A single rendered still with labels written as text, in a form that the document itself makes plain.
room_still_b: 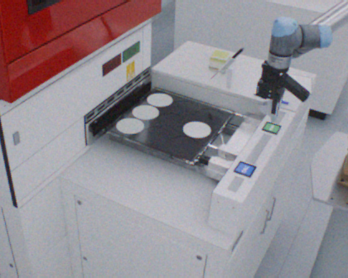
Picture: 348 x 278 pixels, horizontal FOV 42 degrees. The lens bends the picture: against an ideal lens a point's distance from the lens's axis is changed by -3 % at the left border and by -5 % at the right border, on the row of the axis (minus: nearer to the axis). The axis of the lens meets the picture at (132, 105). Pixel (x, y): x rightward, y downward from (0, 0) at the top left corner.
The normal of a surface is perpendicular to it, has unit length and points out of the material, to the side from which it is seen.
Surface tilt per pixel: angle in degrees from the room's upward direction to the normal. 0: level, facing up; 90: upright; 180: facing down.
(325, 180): 0
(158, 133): 0
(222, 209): 90
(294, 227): 0
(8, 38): 90
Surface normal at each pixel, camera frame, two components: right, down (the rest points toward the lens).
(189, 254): -0.54, 0.44
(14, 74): 0.84, 0.28
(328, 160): 0.00, -0.85
